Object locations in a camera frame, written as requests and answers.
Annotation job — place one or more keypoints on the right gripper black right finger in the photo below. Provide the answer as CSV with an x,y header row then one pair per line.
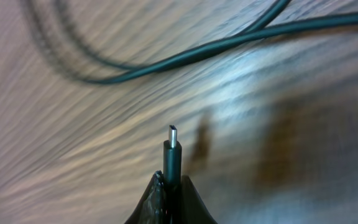
x,y
192,208

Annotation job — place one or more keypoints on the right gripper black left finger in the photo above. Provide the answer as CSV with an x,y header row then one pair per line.
x,y
150,209

